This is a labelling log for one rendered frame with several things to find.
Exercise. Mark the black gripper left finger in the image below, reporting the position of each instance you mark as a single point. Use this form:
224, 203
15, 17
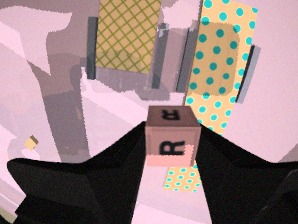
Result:
107, 183

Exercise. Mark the pink cube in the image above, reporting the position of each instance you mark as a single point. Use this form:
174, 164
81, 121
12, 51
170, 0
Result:
172, 135

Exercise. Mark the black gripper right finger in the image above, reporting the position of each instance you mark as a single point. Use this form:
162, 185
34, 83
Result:
240, 188

